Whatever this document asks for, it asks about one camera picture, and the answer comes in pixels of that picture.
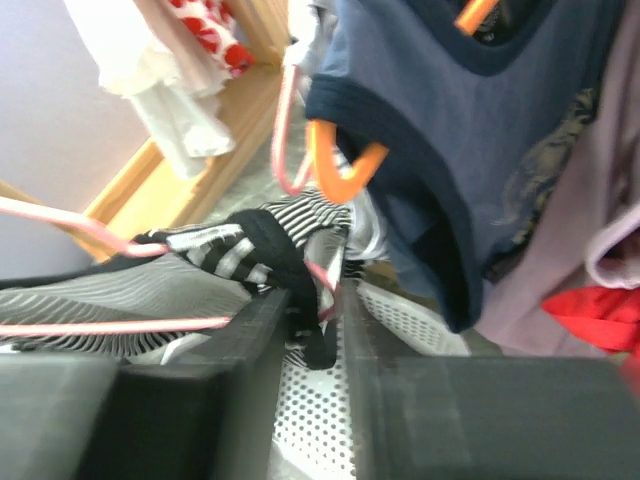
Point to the red floral white garment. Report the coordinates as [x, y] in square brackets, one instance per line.
[212, 23]

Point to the red tank top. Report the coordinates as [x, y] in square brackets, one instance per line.
[607, 318]

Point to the black striped tank top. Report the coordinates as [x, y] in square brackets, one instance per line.
[317, 228]

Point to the pink wire hanger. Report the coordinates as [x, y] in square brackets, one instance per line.
[291, 76]
[186, 280]

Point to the white dress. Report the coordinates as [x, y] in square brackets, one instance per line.
[147, 56]

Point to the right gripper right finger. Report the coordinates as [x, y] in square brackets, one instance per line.
[449, 417]

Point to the wooden clothes rack left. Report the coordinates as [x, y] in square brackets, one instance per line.
[146, 193]

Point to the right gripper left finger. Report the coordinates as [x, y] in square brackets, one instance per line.
[207, 415]

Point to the navy blue tank top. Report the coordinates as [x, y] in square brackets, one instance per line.
[477, 134]

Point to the mauve tank top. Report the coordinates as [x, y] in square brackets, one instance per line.
[600, 183]

